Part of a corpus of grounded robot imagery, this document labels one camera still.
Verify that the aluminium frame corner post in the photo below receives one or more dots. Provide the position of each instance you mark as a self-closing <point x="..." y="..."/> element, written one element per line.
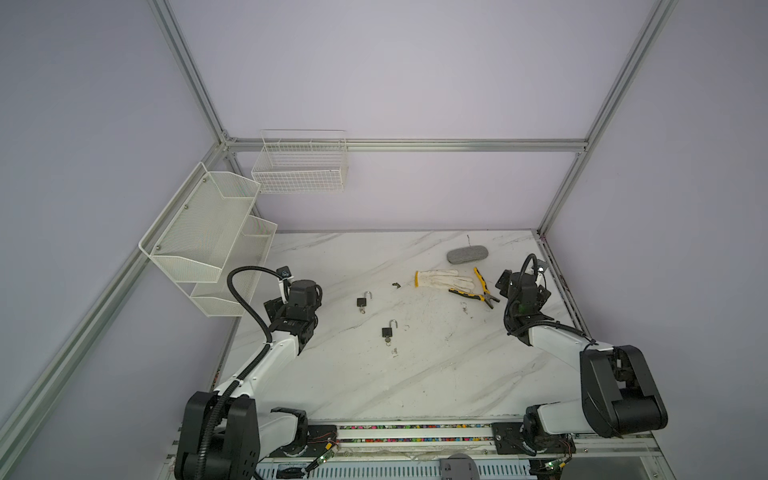
<point x="649" y="33"/>

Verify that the black padlock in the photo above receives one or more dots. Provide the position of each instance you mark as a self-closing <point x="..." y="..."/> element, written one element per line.
<point x="362" y="301"/>
<point x="387" y="332"/>

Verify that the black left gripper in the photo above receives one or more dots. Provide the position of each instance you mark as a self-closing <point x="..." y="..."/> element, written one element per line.
<point x="275" y="309"/>

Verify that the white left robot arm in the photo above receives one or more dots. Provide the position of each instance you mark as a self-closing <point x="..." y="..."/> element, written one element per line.
<point x="223" y="434"/>

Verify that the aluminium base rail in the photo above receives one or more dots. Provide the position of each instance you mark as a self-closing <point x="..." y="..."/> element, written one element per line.
<point x="430" y="439"/>

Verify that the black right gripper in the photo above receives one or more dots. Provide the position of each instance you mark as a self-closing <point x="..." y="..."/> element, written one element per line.
<point x="505" y="281"/>

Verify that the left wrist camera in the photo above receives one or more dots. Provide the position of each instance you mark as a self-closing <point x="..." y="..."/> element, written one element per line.
<point x="285" y="279"/>

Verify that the grey fabric glasses case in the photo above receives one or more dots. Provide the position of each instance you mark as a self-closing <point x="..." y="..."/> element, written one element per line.
<point x="468" y="254"/>

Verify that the white mesh two-tier shelf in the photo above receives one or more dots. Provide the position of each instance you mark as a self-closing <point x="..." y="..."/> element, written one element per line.
<point x="206" y="231"/>

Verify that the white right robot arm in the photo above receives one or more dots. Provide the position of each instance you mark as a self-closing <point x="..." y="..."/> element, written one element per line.
<point x="618" y="394"/>

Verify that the white wire basket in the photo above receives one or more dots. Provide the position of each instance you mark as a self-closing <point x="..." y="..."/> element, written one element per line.
<point x="295" y="161"/>

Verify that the white work glove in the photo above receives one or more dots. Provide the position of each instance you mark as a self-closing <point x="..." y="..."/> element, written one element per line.
<point x="443" y="279"/>

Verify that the yellow black pliers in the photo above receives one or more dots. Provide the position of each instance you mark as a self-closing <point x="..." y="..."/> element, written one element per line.
<point x="475" y="288"/>

